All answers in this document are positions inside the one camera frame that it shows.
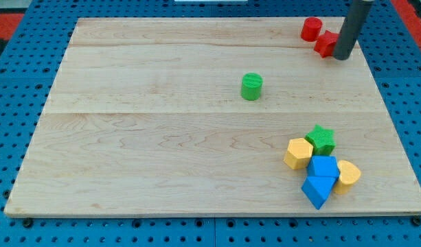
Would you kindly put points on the light wooden board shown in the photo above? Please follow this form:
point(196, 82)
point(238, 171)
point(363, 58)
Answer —
point(145, 119)

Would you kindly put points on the green cylinder block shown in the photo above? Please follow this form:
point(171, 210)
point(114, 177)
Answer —
point(251, 86)

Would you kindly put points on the yellow hexagon block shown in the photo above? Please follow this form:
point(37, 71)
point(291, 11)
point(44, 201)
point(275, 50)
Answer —
point(298, 153)

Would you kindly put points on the green star block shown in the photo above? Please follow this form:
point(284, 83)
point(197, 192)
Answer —
point(322, 140)

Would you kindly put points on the blue cube block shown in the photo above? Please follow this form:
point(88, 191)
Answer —
point(324, 166)

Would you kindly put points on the blue triangle block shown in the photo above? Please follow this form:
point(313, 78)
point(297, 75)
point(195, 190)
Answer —
point(317, 189)

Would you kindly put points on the red cylinder block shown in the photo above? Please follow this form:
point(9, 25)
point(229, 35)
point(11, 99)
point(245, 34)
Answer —
point(311, 29)

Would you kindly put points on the red star block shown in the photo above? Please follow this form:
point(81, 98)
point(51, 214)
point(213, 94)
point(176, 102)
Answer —
point(325, 43)

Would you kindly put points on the yellow heart block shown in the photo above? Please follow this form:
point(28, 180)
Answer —
point(349, 175)

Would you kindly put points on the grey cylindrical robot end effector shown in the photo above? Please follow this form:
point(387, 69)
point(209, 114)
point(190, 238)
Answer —
point(351, 28)

